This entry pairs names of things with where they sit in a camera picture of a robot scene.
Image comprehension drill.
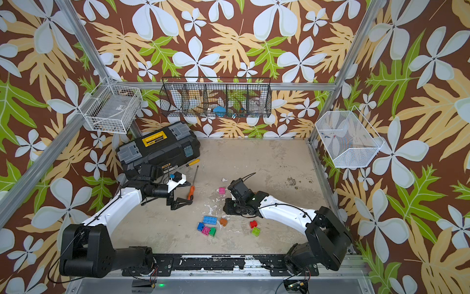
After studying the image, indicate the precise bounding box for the red square lego brick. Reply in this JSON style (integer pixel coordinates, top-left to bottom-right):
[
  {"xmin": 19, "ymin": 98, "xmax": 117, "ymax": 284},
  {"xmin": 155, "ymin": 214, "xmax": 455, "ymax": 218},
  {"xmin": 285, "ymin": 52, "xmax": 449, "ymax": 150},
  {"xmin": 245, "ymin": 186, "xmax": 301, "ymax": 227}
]
[{"xmin": 250, "ymin": 220, "xmax": 258, "ymax": 229}]

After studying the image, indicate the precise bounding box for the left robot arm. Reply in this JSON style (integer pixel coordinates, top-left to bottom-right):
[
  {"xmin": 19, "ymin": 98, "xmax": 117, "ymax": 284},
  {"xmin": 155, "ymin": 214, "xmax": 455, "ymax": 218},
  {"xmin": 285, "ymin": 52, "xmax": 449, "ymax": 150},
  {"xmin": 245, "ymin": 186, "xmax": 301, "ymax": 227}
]
[{"xmin": 58, "ymin": 164, "xmax": 192, "ymax": 278}]

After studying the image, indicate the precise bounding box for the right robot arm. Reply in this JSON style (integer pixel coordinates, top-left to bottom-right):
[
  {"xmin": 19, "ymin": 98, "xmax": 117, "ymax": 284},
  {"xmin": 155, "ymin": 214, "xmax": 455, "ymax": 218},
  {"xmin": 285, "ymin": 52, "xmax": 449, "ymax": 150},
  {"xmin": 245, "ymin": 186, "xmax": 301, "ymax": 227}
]
[{"xmin": 223, "ymin": 178, "xmax": 353, "ymax": 275}]

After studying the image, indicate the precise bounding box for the brown lego brick front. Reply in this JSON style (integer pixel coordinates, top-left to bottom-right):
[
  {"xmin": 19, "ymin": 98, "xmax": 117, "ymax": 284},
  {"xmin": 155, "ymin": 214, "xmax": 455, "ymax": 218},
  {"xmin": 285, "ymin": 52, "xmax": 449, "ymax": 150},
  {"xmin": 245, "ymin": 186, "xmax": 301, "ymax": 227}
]
[{"xmin": 220, "ymin": 218, "xmax": 228, "ymax": 227}]

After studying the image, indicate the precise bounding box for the lime green lego brick front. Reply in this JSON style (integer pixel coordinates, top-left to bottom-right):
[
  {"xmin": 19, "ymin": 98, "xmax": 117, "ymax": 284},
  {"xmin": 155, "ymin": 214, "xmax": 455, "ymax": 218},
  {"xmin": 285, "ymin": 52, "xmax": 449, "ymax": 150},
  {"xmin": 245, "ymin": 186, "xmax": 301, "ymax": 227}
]
[{"xmin": 252, "ymin": 227, "xmax": 261, "ymax": 236}]

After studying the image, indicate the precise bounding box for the light blue long lego brick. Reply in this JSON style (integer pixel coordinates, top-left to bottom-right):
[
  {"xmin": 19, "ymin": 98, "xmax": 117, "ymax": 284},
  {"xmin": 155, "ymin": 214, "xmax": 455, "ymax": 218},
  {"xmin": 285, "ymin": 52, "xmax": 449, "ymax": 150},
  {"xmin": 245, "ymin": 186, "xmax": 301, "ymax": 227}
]
[{"xmin": 203, "ymin": 216, "xmax": 218, "ymax": 225}]

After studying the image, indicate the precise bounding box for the magenta lego brick front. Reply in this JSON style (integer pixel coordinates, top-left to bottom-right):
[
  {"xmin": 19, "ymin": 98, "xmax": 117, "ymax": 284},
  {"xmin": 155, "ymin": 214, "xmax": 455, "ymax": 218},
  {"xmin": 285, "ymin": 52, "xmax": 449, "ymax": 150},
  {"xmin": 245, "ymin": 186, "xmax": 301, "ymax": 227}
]
[{"xmin": 201, "ymin": 227, "xmax": 211, "ymax": 236}]

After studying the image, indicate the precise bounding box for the dark green lego brick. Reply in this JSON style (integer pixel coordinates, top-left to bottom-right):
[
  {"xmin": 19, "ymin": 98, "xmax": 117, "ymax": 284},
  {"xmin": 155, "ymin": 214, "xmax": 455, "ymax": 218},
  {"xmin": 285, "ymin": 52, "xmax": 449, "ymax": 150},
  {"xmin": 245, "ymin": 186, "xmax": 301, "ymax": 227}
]
[{"xmin": 209, "ymin": 227, "xmax": 217, "ymax": 236}]

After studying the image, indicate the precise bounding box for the black deli toolbox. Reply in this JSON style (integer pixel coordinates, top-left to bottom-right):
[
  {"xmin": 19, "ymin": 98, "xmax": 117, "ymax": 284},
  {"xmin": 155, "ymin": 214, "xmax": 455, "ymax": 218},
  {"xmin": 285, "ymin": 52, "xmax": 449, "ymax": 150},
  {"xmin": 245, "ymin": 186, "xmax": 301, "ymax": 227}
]
[{"xmin": 116, "ymin": 122, "xmax": 201, "ymax": 180}]

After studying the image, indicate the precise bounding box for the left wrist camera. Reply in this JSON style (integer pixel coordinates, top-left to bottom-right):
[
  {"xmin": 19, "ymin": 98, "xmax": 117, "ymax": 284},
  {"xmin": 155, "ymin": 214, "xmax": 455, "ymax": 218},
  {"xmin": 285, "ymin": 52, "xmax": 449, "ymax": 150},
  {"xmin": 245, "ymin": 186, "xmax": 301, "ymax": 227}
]
[{"xmin": 166, "ymin": 171, "xmax": 187, "ymax": 193}]

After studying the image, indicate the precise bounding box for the orange black handled screwdriver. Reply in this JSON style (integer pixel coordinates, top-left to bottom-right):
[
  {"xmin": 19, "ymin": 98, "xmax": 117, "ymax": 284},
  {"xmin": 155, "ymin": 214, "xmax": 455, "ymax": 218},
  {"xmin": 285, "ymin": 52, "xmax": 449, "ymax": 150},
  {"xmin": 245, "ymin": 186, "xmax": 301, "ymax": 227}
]
[{"xmin": 187, "ymin": 166, "xmax": 199, "ymax": 201}]

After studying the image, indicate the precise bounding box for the small yellow handled screwdriver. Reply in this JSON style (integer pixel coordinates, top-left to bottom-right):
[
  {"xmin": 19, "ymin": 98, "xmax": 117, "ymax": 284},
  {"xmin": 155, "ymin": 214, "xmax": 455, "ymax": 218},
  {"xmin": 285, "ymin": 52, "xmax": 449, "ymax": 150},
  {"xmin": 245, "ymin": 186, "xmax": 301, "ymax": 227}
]
[{"xmin": 186, "ymin": 159, "xmax": 200, "ymax": 167}]

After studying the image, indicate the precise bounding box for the black wire basket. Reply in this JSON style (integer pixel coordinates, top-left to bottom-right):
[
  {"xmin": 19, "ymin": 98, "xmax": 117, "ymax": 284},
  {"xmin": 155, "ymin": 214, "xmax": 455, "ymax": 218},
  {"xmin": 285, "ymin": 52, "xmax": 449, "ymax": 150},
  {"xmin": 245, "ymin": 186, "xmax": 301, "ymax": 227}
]
[{"xmin": 159, "ymin": 77, "xmax": 272, "ymax": 118}]

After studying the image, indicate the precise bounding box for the white wire basket left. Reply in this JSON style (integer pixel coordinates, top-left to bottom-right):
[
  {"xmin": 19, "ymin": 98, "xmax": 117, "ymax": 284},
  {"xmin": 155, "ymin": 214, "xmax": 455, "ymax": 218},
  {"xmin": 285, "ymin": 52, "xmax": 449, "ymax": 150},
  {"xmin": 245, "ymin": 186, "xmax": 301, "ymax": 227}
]
[{"xmin": 80, "ymin": 78, "xmax": 143, "ymax": 134}]

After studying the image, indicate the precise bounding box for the white wire basket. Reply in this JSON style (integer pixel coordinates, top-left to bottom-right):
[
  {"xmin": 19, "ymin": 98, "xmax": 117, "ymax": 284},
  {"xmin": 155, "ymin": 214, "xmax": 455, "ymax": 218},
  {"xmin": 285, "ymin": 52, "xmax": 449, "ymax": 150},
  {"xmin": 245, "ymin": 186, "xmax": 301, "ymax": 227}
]
[
  {"xmin": 80, "ymin": 78, "xmax": 143, "ymax": 134},
  {"xmin": 315, "ymin": 107, "xmax": 385, "ymax": 169}
]

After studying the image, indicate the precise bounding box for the white wire basket right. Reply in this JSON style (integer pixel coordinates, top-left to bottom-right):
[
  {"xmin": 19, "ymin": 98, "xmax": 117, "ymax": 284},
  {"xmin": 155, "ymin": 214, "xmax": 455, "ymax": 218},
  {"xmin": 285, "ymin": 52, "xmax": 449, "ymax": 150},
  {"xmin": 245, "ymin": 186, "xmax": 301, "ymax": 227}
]
[{"xmin": 315, "ymin": 107, "xmax": 385, "ymax": 169}]

